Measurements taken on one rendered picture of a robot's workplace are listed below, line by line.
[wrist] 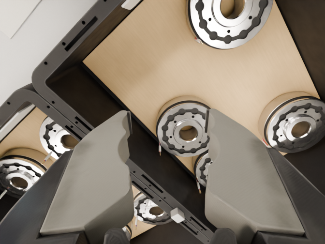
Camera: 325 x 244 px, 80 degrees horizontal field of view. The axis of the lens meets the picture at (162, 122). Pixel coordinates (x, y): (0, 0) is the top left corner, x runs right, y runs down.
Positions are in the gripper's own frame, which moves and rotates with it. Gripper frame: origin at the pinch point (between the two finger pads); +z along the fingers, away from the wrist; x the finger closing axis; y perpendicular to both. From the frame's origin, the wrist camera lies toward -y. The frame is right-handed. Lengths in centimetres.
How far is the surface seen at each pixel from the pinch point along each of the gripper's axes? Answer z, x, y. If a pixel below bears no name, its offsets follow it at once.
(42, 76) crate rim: 8.6, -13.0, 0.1
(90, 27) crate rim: 9.1, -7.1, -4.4
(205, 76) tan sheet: 19.1, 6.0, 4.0
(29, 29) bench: 31.3, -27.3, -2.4
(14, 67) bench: 30.6, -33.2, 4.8
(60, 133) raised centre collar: 14.1, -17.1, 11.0
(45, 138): 14.7, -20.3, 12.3
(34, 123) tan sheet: 17.5, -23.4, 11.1
